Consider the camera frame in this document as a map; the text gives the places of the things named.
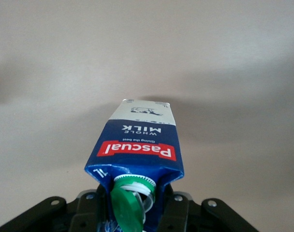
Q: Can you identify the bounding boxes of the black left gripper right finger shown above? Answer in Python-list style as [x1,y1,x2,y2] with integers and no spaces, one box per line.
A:
[161,186,195,232]

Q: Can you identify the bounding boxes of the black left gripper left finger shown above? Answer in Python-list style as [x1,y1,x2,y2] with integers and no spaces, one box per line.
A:
[69,187,109,232]

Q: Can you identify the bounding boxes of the blue white milk carton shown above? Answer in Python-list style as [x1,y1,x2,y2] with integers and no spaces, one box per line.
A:
[84,98,185,232]

